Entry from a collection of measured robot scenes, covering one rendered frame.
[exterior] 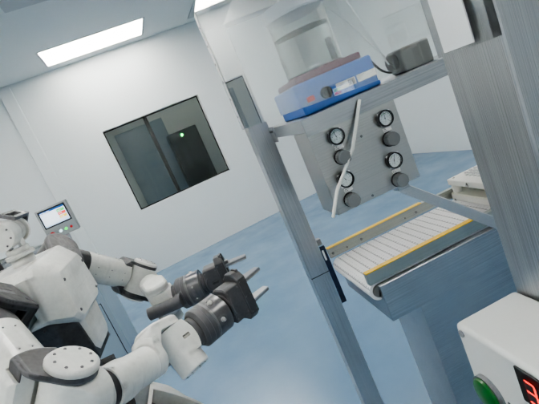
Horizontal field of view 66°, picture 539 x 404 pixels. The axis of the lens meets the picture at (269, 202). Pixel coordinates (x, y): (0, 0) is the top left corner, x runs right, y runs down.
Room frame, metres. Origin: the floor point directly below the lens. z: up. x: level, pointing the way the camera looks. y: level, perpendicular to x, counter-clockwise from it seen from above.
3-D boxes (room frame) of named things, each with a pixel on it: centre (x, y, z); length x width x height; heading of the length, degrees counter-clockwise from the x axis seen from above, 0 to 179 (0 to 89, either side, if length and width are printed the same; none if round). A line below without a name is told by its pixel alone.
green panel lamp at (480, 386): (0.28, -0.10, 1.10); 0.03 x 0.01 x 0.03; 8
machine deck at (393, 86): (1.13, -0.41, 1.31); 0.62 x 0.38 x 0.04; 98
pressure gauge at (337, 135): (0.90, -0.19, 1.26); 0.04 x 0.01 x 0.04; 98
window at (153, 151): (5.84, 1.00, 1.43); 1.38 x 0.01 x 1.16; 105
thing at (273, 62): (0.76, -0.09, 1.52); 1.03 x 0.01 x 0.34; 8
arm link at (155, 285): (1.14, 0.39, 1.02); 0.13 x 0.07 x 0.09; 22
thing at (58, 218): (3.20, 1.54, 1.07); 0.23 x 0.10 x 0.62; 105
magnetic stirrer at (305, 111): (1.06, -0.24, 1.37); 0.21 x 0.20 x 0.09; 8
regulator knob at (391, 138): (0.91, -0.31, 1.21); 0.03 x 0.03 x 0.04; 8
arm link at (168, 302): (1.09, 0.36, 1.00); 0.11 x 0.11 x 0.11; 0
